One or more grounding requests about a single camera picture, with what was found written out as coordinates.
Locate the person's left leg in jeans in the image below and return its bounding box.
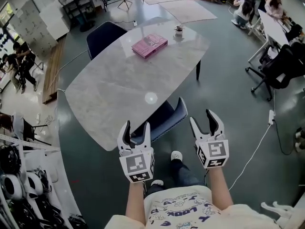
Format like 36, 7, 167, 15
145, 184, 167, 196

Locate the white locker cabinet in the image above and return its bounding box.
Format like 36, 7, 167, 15
9, 0, 59, 57

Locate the grey marble table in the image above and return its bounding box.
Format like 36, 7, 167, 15
64, 16, 211, 152

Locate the person's leg in jeans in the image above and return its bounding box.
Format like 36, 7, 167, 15
168, 160, 206, 189
145, 184, 167, 196

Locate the black power cable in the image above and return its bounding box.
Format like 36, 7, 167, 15
273, 119, 297, 156

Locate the cream printed shirt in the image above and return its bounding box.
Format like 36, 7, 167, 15
105, 184, 288, 229

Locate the small potted plant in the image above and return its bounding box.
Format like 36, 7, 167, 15
173, 25, 186, 36

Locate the dark blue upholstered chair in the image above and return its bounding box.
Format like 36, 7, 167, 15
130, 96, 189, 143
86, 21, 129, 61

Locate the thin white floor cable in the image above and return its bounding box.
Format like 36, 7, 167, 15
46, 48, 89, 94

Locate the pink book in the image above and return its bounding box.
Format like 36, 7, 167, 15
131, 33, 169, 60

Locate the low wooden platform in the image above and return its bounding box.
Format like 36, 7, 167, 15
41, 35, 67, 105

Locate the black helmet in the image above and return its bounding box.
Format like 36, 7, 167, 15
0, 144, 20, 174

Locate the white power cable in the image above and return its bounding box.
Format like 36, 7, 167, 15
228, 125, 272, 191

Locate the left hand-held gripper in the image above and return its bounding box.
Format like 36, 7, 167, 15
117, 120, 155, 184

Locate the white headset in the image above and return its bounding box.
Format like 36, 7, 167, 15
25, 172, 44, 196
0, 173, 24, 200

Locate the person's right leg in jeans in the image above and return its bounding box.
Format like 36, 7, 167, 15
168, 160, 206, 189

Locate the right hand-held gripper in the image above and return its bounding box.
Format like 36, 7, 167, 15
189, 109, 230, 169

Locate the stack of white boxes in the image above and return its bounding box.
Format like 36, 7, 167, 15
39, 1, 71, 42

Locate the person's right forearm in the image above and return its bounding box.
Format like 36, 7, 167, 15
206, 166, 234, 211

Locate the person's left forearm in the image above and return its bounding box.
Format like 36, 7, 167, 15
124, 180, 146, 224

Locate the black office chair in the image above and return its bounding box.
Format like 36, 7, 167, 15
244, 41, 305, 102

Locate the white plastic frame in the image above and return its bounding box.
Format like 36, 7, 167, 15
260, 200, 294, 221

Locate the white desk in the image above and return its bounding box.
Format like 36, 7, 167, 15
247, 8, 296, 64

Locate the person's right white shoe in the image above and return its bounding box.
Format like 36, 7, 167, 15
171, 150, 183, 162

